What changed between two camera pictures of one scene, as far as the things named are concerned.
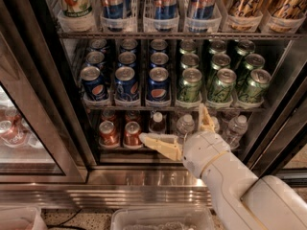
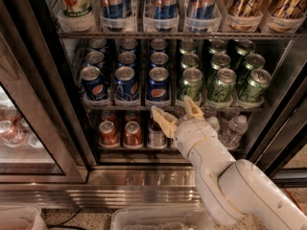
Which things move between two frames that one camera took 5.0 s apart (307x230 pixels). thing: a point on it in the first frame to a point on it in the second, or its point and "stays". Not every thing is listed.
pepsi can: (158, 85) stays
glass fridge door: (40, 142) stays
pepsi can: (126, 88) stays
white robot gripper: (203, 151) to (196, 133)
